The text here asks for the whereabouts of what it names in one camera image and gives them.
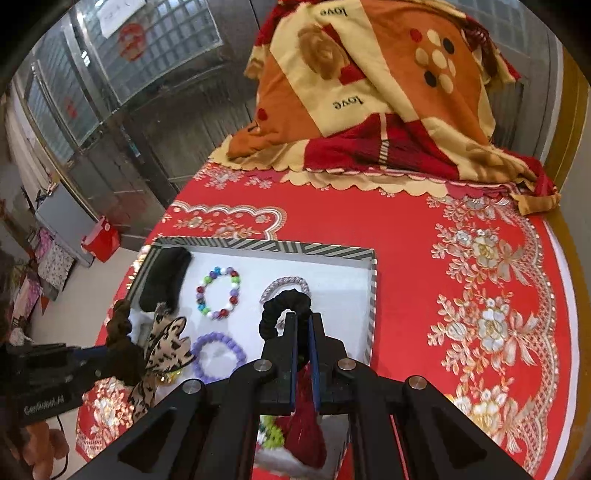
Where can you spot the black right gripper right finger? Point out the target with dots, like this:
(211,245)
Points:
(343,386)

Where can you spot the black knitted hair band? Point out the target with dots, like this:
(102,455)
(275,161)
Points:
(164,279)

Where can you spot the red floral tablecloth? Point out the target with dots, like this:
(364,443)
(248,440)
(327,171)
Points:
(470,293)

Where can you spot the striped white tray box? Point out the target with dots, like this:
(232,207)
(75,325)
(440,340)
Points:
(235,296)

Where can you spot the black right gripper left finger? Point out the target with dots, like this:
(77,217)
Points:
(230,408)

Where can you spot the red velvet bow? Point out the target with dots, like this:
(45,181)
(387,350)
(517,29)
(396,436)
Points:
(302,435)

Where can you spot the person left hand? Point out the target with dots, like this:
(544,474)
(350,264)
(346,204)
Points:
(45,445)

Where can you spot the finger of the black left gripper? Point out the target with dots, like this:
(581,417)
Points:
(91,354)

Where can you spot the orange red patterned blanket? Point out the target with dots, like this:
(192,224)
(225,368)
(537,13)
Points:
(368,93)

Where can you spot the metal glass door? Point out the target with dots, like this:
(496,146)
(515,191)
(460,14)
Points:
(123,114)

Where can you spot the red bag on floor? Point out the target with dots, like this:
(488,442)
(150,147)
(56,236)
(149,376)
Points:
(103,240)

